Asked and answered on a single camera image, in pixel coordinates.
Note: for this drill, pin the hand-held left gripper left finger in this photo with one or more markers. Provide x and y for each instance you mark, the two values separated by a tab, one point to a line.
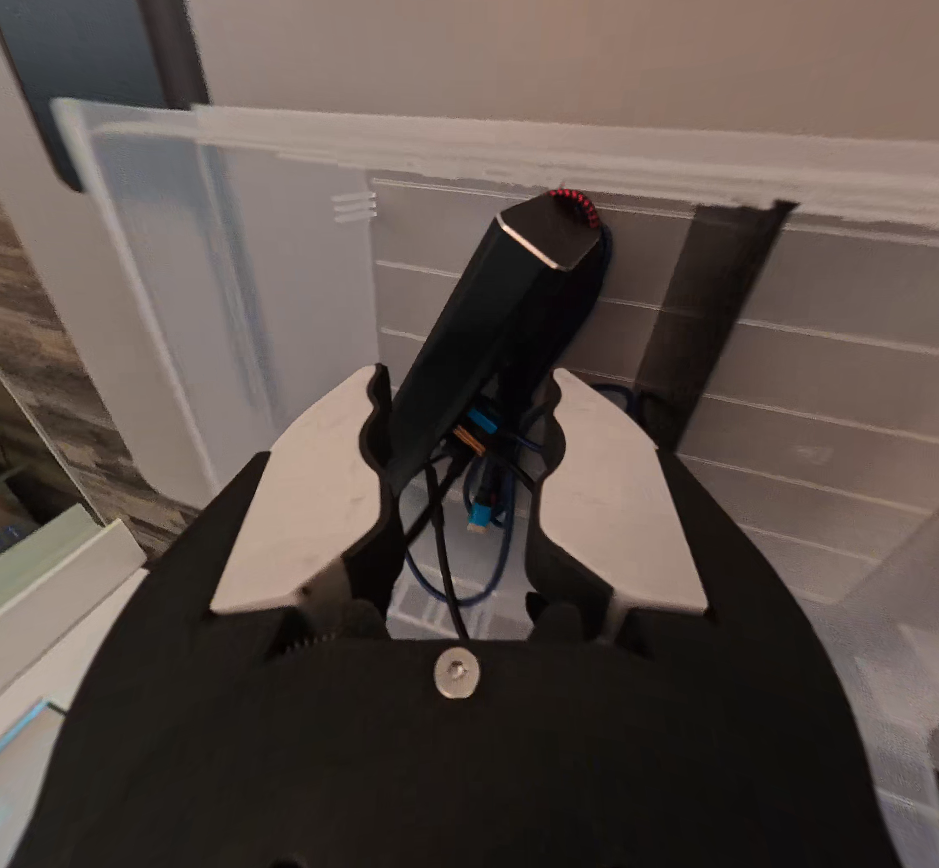
308	501

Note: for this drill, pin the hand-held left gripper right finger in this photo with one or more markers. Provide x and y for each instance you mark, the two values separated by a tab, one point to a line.
616	501

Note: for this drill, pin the black silver-rimmed usb hub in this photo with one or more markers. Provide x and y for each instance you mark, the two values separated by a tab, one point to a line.
499	325

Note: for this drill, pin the clear plastic bin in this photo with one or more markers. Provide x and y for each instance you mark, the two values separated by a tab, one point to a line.
807	405

